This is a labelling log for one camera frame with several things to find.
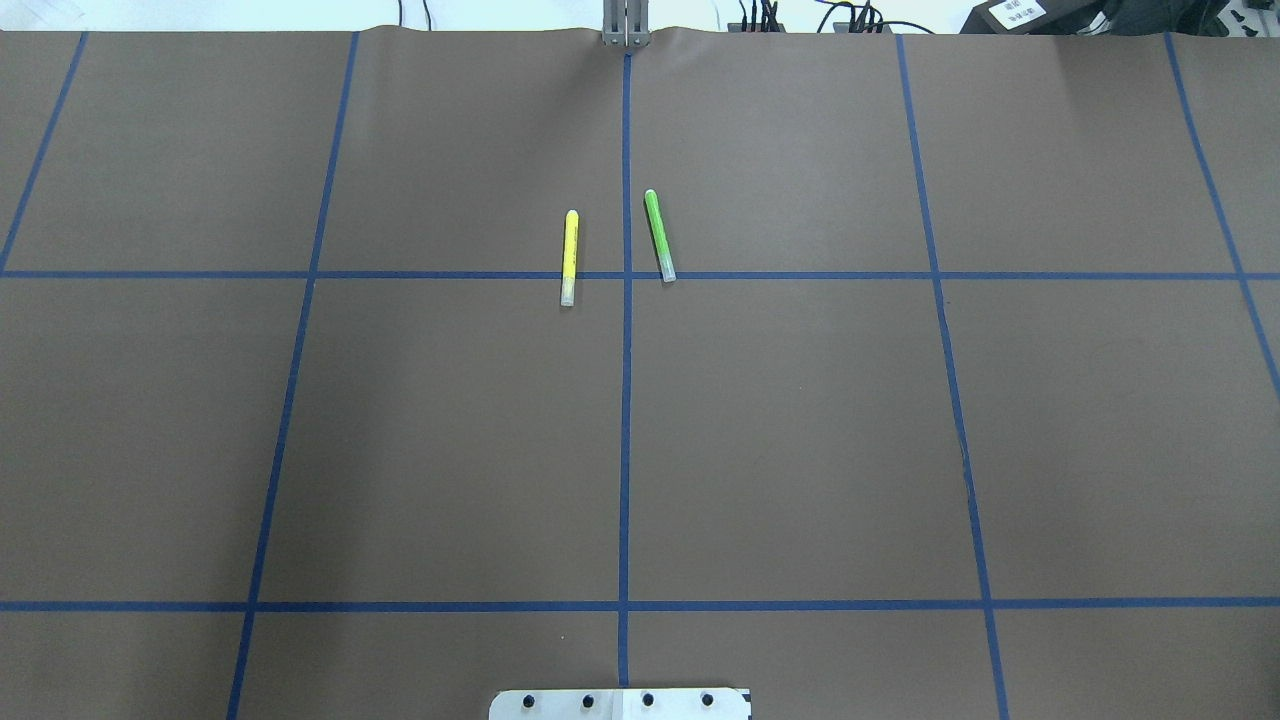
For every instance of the green marker pen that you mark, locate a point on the green marker pen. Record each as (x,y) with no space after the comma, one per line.
(663,252)

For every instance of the yellow marker pen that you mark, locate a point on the yellow marker pen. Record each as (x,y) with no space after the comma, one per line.
(569,258)

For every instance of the aluminium frame post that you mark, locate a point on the aluminium frame post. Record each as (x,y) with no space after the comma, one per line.
(625,23)

